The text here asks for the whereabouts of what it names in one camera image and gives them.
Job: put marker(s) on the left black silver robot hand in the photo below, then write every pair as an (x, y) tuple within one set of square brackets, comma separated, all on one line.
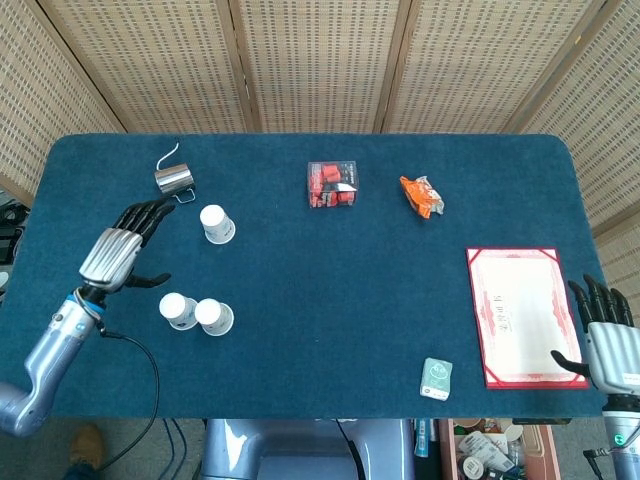
[(112, 252)]

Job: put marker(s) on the pink box of clutter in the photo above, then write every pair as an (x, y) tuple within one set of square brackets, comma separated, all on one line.
[(495, 450)]

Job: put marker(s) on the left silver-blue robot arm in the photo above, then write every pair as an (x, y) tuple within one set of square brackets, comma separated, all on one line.
[(55, 345)]

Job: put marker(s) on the brown shoe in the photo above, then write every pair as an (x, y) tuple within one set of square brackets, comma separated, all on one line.
[(86, 445)]

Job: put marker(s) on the clear box with red items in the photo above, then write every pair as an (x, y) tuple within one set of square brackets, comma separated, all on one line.
[(332, 184)]

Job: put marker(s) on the steel gooseneck pitcher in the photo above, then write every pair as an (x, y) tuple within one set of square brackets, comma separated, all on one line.
[(174, 179)]

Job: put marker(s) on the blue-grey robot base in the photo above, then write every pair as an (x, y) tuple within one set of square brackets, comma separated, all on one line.
[(305, 450)]

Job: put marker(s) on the red-edged certificate folder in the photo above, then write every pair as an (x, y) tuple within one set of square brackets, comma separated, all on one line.
[(520, 320)]

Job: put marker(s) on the woven wooden folding screen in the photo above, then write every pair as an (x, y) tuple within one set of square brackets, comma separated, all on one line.
[(320, 65)]

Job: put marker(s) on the dark blue carpet table cover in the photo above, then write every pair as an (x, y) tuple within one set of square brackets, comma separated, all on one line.
[(320, 280)]

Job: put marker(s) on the orange snack packet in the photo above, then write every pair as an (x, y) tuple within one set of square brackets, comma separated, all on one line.
[(421, 196)]

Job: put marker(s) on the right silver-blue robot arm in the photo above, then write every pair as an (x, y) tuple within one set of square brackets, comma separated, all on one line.
[(622, 440)]

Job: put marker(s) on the green white tissue pack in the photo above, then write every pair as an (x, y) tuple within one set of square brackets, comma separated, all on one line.
[(436, 378)]

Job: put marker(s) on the black equipment pile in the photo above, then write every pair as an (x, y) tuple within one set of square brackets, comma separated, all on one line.
[(10, 235)]

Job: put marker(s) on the white paper cup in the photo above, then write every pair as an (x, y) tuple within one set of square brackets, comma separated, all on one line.
[(177, 311), (218, 225), (215, 317)]

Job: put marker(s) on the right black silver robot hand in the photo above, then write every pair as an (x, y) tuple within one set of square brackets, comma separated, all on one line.
[(612, 355)]

